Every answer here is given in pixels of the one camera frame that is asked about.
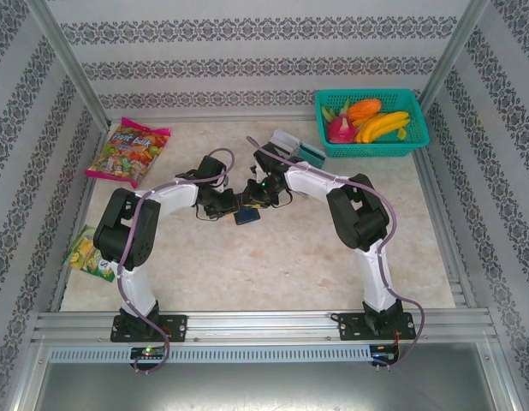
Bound grey metal panel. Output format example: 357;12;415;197
15;340;520;411

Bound pink dragon fruit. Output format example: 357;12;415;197
320;98;360;145

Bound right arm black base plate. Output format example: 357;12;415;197
336;311;418;343

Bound pink fruit candy bag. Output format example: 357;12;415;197
84;116;172;190

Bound aluminium corner post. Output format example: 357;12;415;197
23;0;112;130
417;0;491;113

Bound teal plastic basket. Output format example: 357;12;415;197
314;88;431;158

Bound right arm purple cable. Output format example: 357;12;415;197
246;135;428;372

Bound slotted grey cable duct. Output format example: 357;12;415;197
47;345;373;365

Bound clear acrylic card organizer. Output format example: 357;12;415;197
268;130;328;170

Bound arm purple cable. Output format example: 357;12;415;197
116;147;236;377
246;135;428;372

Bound aluminium side frame rail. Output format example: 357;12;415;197
48;122;111;313
412;147;479;310

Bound teal credit card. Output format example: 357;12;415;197
297;143;327;169

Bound navy leather card holder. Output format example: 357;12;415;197
233;207;262;227

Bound yellow banana bunch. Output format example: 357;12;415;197
354;110;412;145

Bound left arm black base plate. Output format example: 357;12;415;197
110;314;189;343

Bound aluminium mounting rail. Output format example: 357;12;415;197
31;310;502;344

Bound orange mango fruit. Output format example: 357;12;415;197
347;98;383;122

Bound green Fox's candy bag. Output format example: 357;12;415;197
62;225;116;283

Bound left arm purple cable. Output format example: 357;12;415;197
116;147;236;377

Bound aluminium rear frame rail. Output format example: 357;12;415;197
104;111;321;124

